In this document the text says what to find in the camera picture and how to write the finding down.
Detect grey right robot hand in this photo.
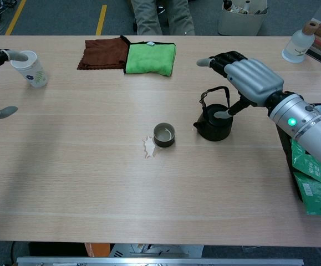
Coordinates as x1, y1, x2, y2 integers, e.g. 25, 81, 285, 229
196, 50, 286, 120

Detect black teapot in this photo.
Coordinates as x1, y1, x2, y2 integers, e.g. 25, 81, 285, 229
192, 85, 234, 142

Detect small grey cup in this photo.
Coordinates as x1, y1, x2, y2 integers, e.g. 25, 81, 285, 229
152, 122, 176, 149

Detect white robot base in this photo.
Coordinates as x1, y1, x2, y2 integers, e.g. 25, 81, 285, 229
109, 243, 205, 259

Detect spilled water puddle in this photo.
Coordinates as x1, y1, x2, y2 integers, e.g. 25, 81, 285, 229
141, 135, 161, 160

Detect white floral paper cup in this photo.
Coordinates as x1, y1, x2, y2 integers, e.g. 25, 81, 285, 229
10, 50, 49, 89

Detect beige bin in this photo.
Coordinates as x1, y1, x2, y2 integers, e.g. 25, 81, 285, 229
218, 0, 269, 37

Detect black tray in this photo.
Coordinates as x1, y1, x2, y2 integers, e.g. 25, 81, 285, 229
278, 103, 321, 202

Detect green cloth with black trim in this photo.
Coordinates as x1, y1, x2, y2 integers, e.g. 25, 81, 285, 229
123, 35, 177, 78

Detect brown cloth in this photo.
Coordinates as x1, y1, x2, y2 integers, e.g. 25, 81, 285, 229
77, 37, 131, 71

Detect person's legs in khaki trousers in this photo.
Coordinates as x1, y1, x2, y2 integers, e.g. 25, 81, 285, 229
129, 0, 196, 37

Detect orange stool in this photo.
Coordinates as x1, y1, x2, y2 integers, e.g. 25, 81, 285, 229
84, 243, 111, 258

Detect aluminium rail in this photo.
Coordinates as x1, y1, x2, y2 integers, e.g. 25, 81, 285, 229
16, 256, 304, 266

